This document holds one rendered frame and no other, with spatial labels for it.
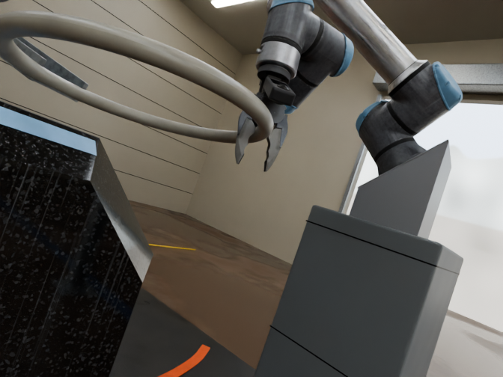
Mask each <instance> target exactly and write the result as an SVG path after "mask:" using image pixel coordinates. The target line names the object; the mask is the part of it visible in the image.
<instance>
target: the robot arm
mask: <svg viewBox="0 0 503 377"><path fill-rule="evenodd" d="M313 1H314V3H315V4H316V5H317V6H318V7H319V8H320V9H321V10H322V12H324V13H325V15H326V16H327V17H328V18H329V19H330V20H331V21H332V22H333V24H334V25H335V26H336V27H337V28H338V29H339V31H338V30H337V29H335V28H333V27H332V26H331V25H330V24H328V23H327V22H325V21H324V20H322V19H321V18H320V17H318V16H316V15H315V14H313V13H312V12H313V10H314V3H313ZM313 1H312V0H268V2H267V7H266V12H267V16H268V19H267V21H266V27H265V30H264V33H263V38H262V41H261V45H260V48H259V49H256V53H258V54H259V55H258V57H257V60H256V64H255V66H256V68H257V71H258V72H257V77H258V78H259V79H260V83H259V85H260V87H259V91H258V92H257V93H256V94H254V95H255V96H256V97H258V98H259V99H260V100H261V101H262V102H263V104H264V105H265V106H266V107H267V108H268V109H269V112H270V113H271V115H272V119H273V123H274V126H275V127H274V126H273V130H272V133H271V134H270V135H269V136H268V137H267V138H266V139H267V142H268V147H267V150H266V160H265V162H264V170H263V171H265V172H266V171H268V170H269V168H270V167H271V166H272V164H273V162H274V161H275V159H276V157H277V155H278V152H279V150H280V149H281V146H282V144H283V143H284V140H285V138H286V136H287V130H288V125H287V116H288V114H292V113H293V112H294V111H295V110H296V109H298V108H299V106H300V105H301V104H302V103H303V102H304V101H305V100H306V99H307V97H308V96H309V95H310V94H311V93H312V92H313V91H314V90H315V89H316V88H317V87H318V85H320V84H321V83H322V82H323V81H324V80H325V79H326V77H327V76H331V77H337V76H339V75H341V74H342V73H343V72H344V71H345V70H346V69H347V68H348V66H349V65H350V62H351V60H352V59H353V53H354V47H355V48H356V49H357V50H358V51H359V53H360V54H361V55H362V56H363V57H364V58H365V60H366V61H367V62H368V63H369V64H370V65H371V66H372V67H373V68H374V69H375V70H376V71H377V72H378V74H379V75H380V76H381V77H382V78H383V79H384V80H385V82H386V83H387V84H388V95H389V96H390V97H391V100H389V101H388V100H381V101H380V102H379V101H377V102H375V103H373V104H371V105H369V106H368V107H367V108H366V109H365V110H364V111H363V112H362V113H361V114H360V115H359V116H358V118H357V120H356V129H357V131H358V134H359V137H360V139H362V141H363V143H364V145H365V146H366V148H367V149H368V152H369V153H370V155H371V157H372V159H373V160H374V162H375V164H376V165H377V170H378V176H379V175H381V174H383V173H385V172H386V171H389V170H391V169H392V168H395V167H396V166H398V165H400V164H402V163H404V162H406V161H408V160H409V159H411V158H413V157H415V156H417V155H419V154H421V153H423V152H424V151H426V149H424V148H423V147H422V146H420V145H419V144H418V143H417V142H416V140H415V139H414V138H413V137H414V136H415V135H417V134H418V133H419V132H421V131H422V130H423V129H425V128H427V127H428V126H429V125H430V124H432V123H433V122H435V121H436V120H438V119H439V118H440V117H442V116H443V115H444V114H446V113H448V112H449V111H451V109H452V108H453V107H455V106H456V105H457V104H458V103H460V102H461V100H462V99H463V94H462V91H461V90H460V87H459V86H458V84H457V83H456V81H455V80H454V78H453V77H452V75H451V74H450V73H449V72H448V71H447V70H446V68H445V67H444V66H443V65H442V64H441V63H439V62H438V61H437V62H434V63H433V64H431V63H430V62H429V61H428V60H417V59H416V58H415V57H414V56H413V54H412V53H411V52H410V51H409V50H408V49H407V48H406V47H405V46H404V45H403V44H402V43H401V42H400V41H399V40H398V38H397V37H396V36H395V35H394V34H393V33H392V32H391V31H390V30H389V28H388V27H387V26H386V25H385V24H384V23H383V22H382V21H381V19H380V18H379V17H378V16H377V15H376V14H375V13H374V12H373V11H372V10H371V9H370V8H369V7H368V6H367V5H366V4H365V2H364V1H363V0H313ZM256 127H257V124H256V123H255V121H254V120H253V119H252V118H251V117H250V116H249V115H248V114H246V113H245V112H244V111H242V112H241V113H240V116H239V119H238V130H237V136H236V144H235V158H236V162H237V164H239V163H240V161H241V159H242V158H243V156H244V149H245V148H246V146H247V145H248V140H249V137H250V136H251V135H252V134H254V131H255V129H256Z"/></svg>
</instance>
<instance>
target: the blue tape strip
mask: <svg viewBox="0 0 503 377"><path fill-rule="evenodd" d="M0 124H2V125H5V126H9V127H11V128H14V129H18V130H20V131H23V132H27V133H29V134H32V135H36V136H38V137H41V138H45V139H47V140H50V141H54V142H57V143H59V144H63V145H66V146H68V147H72V148H75V149H77V150H81V151H84V152H86V153H90V154H93V155H95V156H96V155H97V151H96V143H95V141H94V140H91V139H90V138H86V137H83V136H81V135H77V134H75V133H73V132H69V131H67V130H65V129H61V128H58V127H57V126H53V125H51V124H48V123H44V122H43V121H40V120H36V119H34V118H32V117H28V116H26V115H24V114H20V113H18V112H15V111H11V110H10V109H7V108H3V107H1V106H0Z"/></svg>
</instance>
